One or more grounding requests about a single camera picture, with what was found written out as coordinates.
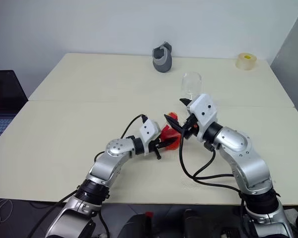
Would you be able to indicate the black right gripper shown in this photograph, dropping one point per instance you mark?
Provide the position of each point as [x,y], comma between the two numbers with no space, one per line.
[190,126]

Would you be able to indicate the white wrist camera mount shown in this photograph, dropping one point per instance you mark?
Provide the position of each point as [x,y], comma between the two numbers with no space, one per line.
[203,106]
[149,129]

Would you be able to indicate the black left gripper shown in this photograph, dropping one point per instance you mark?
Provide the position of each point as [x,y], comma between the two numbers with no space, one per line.
[157,145]

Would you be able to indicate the red plastic cup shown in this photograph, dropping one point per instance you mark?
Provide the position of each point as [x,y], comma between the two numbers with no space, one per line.
[170,135]

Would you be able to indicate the clear adhesive tape roll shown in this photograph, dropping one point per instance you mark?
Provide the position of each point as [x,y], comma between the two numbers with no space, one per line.
[246,62]

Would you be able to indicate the clear wine glass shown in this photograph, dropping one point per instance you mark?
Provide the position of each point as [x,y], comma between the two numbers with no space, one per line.
[191,84]

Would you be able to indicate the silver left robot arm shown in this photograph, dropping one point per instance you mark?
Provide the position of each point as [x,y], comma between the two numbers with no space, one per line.
[114,148]

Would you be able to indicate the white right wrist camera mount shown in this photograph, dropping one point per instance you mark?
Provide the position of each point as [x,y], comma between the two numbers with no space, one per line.
[203,106]

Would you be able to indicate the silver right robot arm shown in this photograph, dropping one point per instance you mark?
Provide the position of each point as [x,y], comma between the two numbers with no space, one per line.
[234,141]

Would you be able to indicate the black laptop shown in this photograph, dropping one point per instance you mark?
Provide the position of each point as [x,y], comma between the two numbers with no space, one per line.
[5,91]

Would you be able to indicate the grey plastic holder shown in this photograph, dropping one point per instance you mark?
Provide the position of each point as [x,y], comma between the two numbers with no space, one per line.
[162,63]

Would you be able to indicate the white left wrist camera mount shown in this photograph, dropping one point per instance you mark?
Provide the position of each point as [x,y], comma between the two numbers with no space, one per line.
[149,129]

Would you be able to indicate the dark rounded shape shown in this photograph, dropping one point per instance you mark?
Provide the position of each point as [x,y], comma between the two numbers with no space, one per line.
[197,225]
[137,226]

